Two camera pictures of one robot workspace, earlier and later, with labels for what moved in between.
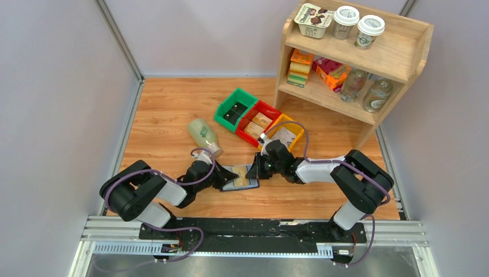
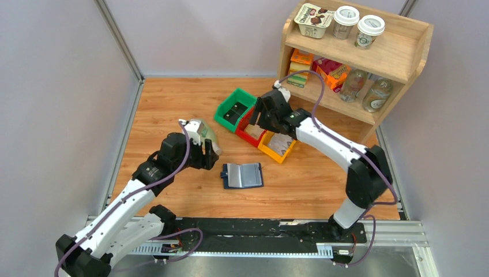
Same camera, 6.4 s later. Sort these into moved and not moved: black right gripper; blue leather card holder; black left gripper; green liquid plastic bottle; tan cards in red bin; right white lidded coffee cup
Moved: black right gripper; black left gripper
Not moved: blue leather card holder; right white lidded coffee cup; green liquid plastic bottle; tan cards in red bin
